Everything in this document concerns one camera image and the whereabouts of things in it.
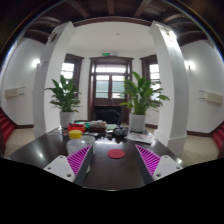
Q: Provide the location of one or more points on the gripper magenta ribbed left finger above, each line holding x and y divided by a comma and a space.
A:
73, 167

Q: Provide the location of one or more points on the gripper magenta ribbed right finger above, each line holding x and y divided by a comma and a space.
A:
156, 162

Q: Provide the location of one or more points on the clear bottle yellow cap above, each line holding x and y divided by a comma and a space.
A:
75, 142

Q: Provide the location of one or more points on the clear plastic cup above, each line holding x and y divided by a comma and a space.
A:
89, 140

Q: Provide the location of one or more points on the white paper sheets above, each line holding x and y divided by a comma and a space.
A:
139, 137

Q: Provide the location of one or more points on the red round coaster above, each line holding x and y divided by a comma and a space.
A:
116, 153

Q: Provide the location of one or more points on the red bowl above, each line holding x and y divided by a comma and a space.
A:
79, 127

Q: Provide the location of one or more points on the dark round objects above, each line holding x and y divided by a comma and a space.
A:
121, 132

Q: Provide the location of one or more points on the black office chair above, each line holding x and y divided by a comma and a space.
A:
110, 116

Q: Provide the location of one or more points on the left potted green plant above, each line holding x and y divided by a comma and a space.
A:
66, 98

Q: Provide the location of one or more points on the potted green plant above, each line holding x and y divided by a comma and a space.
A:
66, 98
141, 96

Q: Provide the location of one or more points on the right potted green plant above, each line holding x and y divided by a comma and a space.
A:
141, 96

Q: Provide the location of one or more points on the dark wooden double door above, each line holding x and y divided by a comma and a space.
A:
106, 77

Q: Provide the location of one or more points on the green exit sign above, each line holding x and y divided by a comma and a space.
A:
105, 54

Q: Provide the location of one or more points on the right wall air conditioner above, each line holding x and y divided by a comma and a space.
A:
211, 97

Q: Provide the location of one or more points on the wall air conditioner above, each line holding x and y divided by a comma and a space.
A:
211, 97
14, 92

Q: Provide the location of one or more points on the left wall air conditioner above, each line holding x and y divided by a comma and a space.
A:
14, 92

